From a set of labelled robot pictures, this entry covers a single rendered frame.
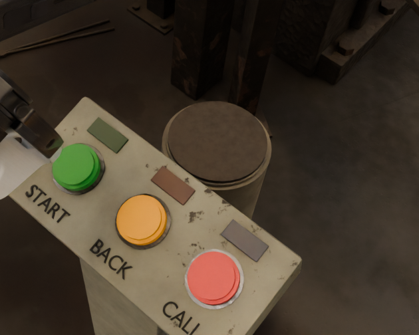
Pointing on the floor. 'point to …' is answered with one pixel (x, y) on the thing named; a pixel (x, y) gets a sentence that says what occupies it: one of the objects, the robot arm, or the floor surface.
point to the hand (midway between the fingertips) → (48, 141)
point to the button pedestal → (82, 210)
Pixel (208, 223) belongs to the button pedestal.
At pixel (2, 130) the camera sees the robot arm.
